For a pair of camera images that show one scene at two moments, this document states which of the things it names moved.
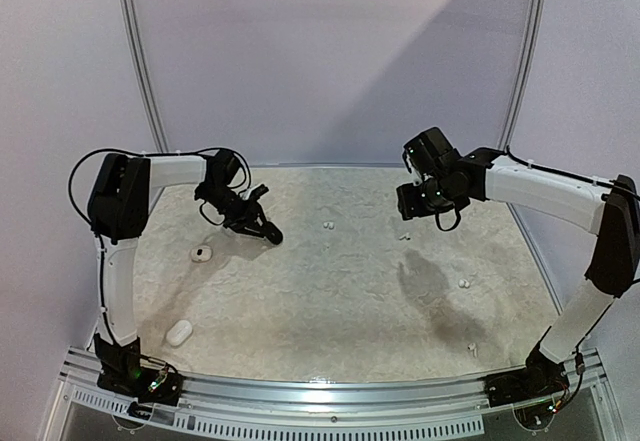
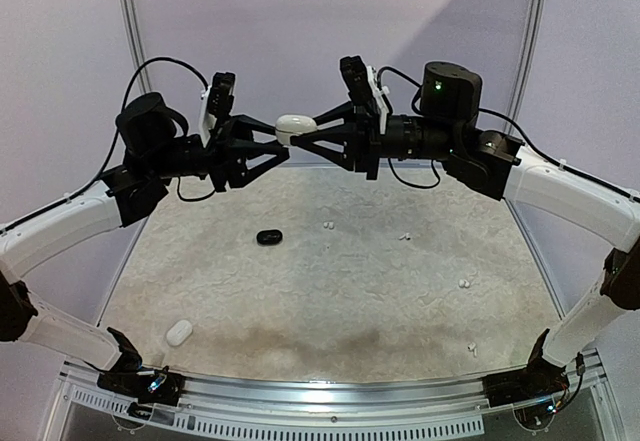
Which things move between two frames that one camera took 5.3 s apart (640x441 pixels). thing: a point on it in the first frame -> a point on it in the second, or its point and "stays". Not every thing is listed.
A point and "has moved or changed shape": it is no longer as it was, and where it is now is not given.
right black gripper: x=412 y=201 -> x=364 y=140
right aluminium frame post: x=527 y=51 stays
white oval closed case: x=179 y=333 stays
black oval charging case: x=273 y=233 has moved or changed shape
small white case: x=201 y=253 -> x=292 y=124
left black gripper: x=248 y=218 -> x=230 y=146
